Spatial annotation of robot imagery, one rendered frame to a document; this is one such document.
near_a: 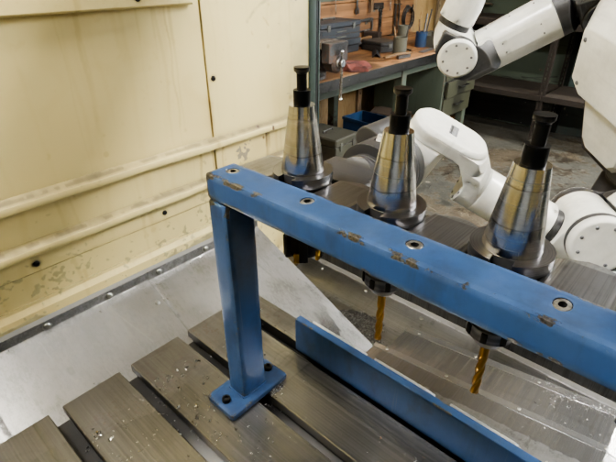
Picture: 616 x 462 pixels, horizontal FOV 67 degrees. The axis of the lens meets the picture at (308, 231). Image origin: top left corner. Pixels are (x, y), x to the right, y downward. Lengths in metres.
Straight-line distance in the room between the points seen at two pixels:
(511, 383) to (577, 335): 0.68
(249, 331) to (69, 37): 0.52
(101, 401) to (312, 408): 0.29
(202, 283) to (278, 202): 0.61
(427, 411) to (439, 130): 0.35
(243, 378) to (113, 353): 0.35
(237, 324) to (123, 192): 0.43
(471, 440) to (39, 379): 0.67
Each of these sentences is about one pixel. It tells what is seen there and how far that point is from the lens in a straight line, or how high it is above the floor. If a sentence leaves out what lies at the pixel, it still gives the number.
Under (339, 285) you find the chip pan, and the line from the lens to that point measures 1.25.
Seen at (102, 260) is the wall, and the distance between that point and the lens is 0.95.
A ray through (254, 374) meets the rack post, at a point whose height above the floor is 0.94.
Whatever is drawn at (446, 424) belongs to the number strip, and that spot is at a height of 0.94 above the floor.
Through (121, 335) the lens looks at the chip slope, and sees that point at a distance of 0.94.
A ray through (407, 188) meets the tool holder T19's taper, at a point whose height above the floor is 1.25.
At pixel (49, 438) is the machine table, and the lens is 0.71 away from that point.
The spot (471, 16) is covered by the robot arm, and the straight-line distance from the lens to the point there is 1.05.
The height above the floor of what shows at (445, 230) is 1.22.
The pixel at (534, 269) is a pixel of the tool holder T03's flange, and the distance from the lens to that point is 0.37.
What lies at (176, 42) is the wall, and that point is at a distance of 0.92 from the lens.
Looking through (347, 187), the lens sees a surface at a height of 1.22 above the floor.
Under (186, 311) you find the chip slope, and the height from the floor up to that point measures 0.81.
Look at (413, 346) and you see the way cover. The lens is 1.05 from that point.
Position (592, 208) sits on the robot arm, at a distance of 0.72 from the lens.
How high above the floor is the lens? 1.41
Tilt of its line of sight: 30 degrees down
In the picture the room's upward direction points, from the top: straight up
